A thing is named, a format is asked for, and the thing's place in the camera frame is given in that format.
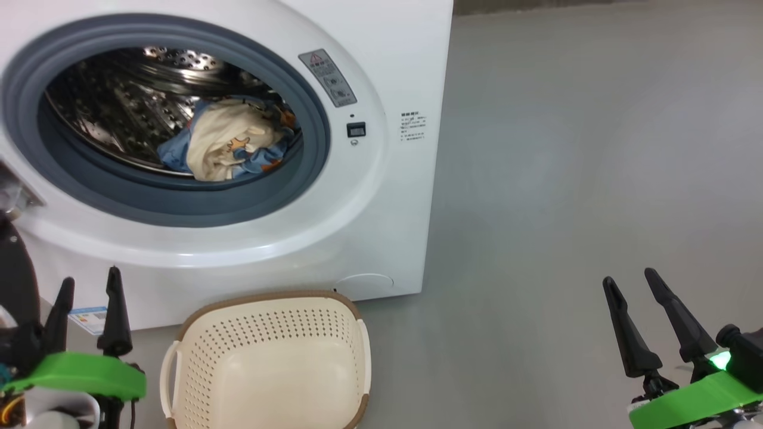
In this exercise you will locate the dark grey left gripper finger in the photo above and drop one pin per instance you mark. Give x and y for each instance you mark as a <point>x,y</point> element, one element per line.
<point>58,322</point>
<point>115,328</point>

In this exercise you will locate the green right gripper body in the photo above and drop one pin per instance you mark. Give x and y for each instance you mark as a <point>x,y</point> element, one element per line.
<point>697,402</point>

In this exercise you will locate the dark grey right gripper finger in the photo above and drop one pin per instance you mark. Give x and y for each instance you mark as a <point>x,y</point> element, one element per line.
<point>638,345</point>
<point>688,333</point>

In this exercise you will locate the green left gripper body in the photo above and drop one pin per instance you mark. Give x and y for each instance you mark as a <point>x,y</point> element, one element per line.
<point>83,372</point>

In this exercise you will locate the black round glass washer door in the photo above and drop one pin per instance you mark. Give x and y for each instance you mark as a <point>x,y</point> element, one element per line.
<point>15,280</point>

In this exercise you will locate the blue denim garment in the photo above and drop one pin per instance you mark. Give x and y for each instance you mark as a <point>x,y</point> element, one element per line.
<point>174,152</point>

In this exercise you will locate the blue cartoon print garment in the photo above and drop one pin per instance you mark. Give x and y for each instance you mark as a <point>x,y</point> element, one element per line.
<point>220,137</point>

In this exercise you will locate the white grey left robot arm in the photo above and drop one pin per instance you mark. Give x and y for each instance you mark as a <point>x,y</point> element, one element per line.
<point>59,417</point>

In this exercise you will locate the white front-load washing machine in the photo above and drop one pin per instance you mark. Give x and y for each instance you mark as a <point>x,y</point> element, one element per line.
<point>298,226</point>

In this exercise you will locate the stainless steel washing machine drum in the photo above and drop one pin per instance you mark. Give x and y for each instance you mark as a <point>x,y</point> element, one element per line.
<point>119,101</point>

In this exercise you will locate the dark grey rectangular latch slot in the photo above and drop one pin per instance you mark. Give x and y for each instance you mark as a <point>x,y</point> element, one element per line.
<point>356,129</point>

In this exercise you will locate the blue energy label sticker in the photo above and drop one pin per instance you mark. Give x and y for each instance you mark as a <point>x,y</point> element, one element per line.
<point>89,320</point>

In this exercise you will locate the cream perforated basket brown rim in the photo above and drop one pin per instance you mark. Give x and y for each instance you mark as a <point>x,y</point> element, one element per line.
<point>268,357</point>

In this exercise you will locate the round white filter cover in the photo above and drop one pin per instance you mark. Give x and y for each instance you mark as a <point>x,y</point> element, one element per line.
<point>366,287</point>

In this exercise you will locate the grey warning sticker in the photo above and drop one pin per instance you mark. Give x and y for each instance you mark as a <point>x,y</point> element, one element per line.
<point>328,77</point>

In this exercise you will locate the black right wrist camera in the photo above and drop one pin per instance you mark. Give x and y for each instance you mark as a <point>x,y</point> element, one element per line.
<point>748,357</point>

